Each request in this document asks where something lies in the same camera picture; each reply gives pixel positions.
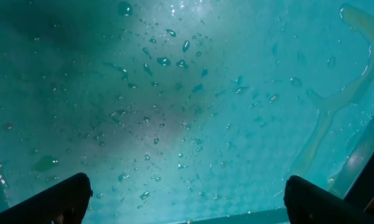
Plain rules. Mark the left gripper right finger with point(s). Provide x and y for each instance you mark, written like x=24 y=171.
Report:
x=307 y=203

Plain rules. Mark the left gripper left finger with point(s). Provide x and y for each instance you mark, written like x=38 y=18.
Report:
x=65 y=202

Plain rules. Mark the black water tray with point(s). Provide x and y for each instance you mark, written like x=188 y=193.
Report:
x=361 y=195

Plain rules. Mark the teal plastic tray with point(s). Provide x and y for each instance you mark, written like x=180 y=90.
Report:
x=181 y=111

